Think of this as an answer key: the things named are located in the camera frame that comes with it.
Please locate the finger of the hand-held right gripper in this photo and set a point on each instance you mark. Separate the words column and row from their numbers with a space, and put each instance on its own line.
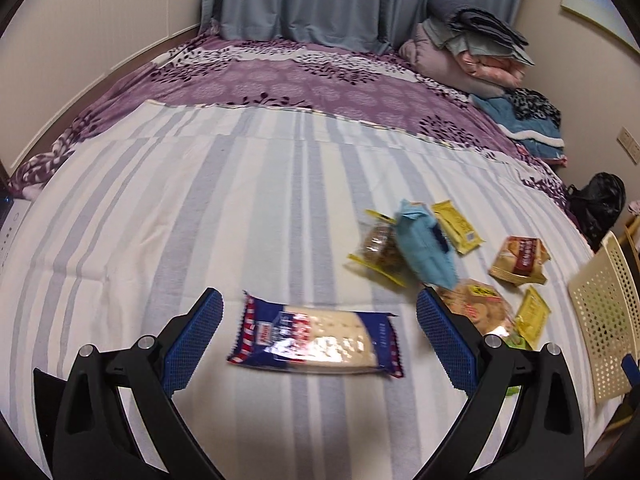
column 631, row 367

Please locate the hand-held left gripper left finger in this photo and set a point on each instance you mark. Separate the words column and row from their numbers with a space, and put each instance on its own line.
column 197, row 332

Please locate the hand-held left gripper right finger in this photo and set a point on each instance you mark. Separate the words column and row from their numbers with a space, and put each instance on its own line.
column 445, row 342

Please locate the cream perforated plastic basket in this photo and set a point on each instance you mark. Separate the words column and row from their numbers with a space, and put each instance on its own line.
column 600, row 320

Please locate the yellow snack packet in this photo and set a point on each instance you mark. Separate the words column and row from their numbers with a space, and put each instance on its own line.
column 457, row 227
column 532, row 317

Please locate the light blue snack packet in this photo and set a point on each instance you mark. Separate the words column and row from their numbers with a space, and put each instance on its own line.
column 425, row 252

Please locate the brown orange snack packet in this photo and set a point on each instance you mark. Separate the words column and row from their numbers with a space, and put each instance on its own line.
column 520, row 260

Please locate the clear cookie packet yellow edges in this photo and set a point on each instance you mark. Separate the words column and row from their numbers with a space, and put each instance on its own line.
column 377, row 250

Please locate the blue red cracker packet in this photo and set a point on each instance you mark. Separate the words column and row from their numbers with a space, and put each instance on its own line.
column 320, row 340

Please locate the tan bread packet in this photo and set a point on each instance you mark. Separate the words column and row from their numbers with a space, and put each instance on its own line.
column 477, row 305

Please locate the green snack packet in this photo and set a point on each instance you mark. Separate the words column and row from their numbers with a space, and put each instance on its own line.
column 517, row 342

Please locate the wooden chair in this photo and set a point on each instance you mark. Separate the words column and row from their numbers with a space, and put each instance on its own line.
column 632, row 240

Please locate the striped white grey blanket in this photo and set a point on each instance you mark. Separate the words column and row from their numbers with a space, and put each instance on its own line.
column 200, row 200

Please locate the black plastic bag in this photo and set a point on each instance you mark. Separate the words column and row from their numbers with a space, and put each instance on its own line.
column 597, row 205

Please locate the white appliance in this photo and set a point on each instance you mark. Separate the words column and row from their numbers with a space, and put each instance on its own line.
column 10, row 230

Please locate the blue fleece blanket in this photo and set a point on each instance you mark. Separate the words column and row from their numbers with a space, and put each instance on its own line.
column 530, row 132

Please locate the black leopard print cloth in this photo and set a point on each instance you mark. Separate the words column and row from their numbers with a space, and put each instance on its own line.
column 532, row 102

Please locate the pink floral folded quilt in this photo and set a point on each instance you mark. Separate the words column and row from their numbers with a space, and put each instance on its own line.
column 492, row 72

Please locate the purple floral bedsheet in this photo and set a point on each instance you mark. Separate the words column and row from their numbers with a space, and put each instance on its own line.
column 325, row 80

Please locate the mauve folded quilt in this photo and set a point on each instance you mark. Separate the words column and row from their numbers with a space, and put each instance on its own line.
column 430, row 52

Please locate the grey green folded sheet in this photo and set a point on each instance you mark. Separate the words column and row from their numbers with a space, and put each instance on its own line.
column 492, row 50

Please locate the dark grey folded blanket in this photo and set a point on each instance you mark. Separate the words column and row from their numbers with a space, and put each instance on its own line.
column 475, row 17

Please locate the grey blue curtain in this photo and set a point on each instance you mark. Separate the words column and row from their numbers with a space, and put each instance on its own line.
column 300, row 0

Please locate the wall socket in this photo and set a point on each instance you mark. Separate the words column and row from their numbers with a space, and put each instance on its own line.
column 629, row 145

